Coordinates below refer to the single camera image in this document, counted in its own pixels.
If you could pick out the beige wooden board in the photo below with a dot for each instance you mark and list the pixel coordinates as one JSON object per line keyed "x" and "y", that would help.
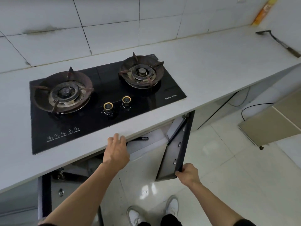
{"x": 272, "y": 124}

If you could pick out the narrow grey cabinet door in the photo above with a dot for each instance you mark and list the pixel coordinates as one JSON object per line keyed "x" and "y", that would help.
{"x": 18, "y": 197}

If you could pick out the black wok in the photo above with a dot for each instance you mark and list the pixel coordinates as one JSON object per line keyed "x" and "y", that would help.
{"x": 143, "y": 138}

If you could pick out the person's left forearm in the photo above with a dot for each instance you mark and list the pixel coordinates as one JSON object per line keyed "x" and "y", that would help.
{"x": 87, "y": 197}

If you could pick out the white left shoe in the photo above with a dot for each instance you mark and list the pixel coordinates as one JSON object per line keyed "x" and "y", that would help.
{"x": 135, "y": 216}

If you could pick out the yellow bottle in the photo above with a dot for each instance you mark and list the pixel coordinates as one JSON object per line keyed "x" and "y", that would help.
{"x": 264, "y": 11}

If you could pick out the black glass gas stove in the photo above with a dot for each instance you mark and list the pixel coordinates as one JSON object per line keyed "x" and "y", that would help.
{"x": 98, "y": 120}

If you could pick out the white right shoe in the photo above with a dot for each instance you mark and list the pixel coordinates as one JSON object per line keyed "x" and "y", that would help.
{"x": 172, "y": 205}

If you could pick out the black gold-ringed stove knob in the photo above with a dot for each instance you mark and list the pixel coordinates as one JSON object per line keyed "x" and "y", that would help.
{"x": 108, "y": 107}
{"x": 126, "y": 100}

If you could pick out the person's right forearm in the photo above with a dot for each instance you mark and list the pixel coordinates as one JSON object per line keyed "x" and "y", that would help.
{"x": 216, "y": 207}

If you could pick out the person's black trousers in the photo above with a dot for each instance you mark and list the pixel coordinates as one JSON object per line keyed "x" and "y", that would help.
{"x": 169, "y": 221}

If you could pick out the white shoe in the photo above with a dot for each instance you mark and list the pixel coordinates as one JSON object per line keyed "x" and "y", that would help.
{"x": 172, "y": 205}
{"x": 135, "y": 216}

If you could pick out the person's right hand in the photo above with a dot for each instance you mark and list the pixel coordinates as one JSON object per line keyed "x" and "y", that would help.
{"x": 189, "y": 175}

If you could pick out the person's left hand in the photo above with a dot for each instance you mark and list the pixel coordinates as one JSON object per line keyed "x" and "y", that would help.
{"x": 116, "y": 152}

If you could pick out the person's black shirt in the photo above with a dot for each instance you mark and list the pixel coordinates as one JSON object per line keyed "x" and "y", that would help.
{"x": 245, "y": 223}

